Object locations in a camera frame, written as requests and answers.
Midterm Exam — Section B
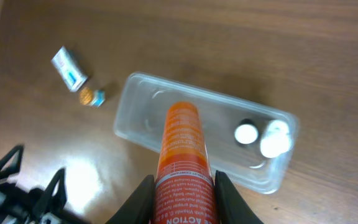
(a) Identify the white Panadol box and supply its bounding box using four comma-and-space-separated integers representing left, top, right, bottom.
51, 46, 88, 92

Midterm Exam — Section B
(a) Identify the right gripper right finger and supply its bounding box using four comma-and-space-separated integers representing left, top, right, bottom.
214, 170, 263, 224

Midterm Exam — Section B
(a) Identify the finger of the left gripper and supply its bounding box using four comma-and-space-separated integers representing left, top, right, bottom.
0, 144, 24, 180
32, 168, 67, 218

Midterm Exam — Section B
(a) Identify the orange tube white cap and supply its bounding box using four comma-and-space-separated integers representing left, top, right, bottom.
151, 101, 220, 224

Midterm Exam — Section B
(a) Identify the white spray bottle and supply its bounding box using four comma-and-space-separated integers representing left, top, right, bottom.
260, 119, 293, 159

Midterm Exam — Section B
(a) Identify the clear plastic container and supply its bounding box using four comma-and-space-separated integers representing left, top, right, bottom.
114, 72, 298, 194

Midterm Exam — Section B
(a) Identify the black bottle white cap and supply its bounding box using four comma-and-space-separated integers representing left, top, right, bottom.
234, 119, 259, 145

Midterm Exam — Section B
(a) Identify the gold lid balm jar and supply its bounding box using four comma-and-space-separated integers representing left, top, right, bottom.
79, 87, 106, 107

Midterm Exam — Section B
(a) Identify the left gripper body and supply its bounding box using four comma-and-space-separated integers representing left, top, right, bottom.
0, 183, 87, 224

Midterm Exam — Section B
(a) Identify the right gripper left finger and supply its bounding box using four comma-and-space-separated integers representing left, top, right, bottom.
106, 175, 155, 224

